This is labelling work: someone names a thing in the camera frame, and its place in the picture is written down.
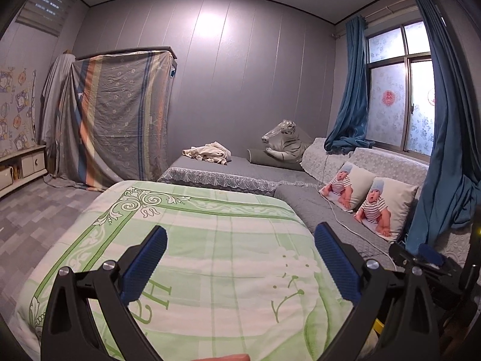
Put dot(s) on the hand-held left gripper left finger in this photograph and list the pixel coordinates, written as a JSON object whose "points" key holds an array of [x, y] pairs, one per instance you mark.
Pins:
{"points": [[144, 263]]}

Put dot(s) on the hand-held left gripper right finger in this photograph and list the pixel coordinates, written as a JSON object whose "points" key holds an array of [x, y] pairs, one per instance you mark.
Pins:
{"points": [[336, 267]]}

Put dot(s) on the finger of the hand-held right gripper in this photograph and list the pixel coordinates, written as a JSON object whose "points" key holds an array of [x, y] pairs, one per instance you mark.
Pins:
{"points": [[430, 252]]}

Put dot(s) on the person's left hand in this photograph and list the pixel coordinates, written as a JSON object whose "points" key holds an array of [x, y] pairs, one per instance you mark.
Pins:
{"points": [[229, 358]]}

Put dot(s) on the grey quilted sofa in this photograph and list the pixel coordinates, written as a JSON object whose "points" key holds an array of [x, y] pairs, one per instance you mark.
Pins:
{"points": [[312, 210]]}

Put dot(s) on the baby print pillow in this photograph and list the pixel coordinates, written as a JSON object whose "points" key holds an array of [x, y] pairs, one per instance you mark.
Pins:
{"points": [[357, 180], [398, 199]]}

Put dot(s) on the green floral blanket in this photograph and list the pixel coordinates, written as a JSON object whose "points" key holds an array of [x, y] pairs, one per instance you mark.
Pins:
{"points": [[225, 252]]}

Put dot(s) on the blue curtain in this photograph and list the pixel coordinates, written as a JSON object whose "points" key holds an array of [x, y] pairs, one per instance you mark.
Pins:
{"points": [[353, 94], [451, 158]]}

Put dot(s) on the cream crumpled cloth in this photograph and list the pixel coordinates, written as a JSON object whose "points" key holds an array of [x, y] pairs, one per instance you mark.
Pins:
{"points": [[208, 152]]}

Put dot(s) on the frosted glass window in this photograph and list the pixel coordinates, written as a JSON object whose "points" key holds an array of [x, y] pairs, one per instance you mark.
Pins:
{"points": [[390, 128]]}

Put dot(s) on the grey bolster pillow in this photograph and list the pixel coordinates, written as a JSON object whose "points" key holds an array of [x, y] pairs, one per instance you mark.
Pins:
{"points": [[263, 158]]}

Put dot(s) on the white tiger plush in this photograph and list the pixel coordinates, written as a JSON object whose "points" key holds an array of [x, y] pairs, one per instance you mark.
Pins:
{"points": [[289, 143]]}

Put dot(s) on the grey bed with lace trim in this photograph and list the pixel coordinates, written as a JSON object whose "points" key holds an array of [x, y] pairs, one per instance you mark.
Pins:
{"points": [[240, 169]]}

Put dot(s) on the striped bed sheet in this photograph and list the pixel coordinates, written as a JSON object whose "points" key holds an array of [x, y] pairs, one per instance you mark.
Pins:
{"points": [[120, 120]]}

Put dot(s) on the white low cabinet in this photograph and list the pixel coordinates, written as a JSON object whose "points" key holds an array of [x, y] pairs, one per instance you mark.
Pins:
{"points": [[30, 163]]}

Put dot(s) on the red window sticker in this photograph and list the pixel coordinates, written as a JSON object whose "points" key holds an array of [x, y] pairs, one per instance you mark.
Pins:
{"points": [[388, 97]]}

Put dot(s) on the grey hanging garment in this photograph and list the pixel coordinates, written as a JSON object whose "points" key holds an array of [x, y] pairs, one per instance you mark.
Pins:
{"points": [[56, 101]]}

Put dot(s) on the curtain rod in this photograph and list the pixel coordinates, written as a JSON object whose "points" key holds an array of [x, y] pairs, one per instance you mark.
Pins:
{"points": [[387, 7]]}

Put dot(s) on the grey roller blind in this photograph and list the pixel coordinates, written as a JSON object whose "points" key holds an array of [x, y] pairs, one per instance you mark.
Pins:
{"points": [[45, 7]]}

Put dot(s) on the cartoon wall poster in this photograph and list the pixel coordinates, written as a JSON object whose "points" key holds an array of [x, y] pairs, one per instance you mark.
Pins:
{"points": [[18, 112]]}

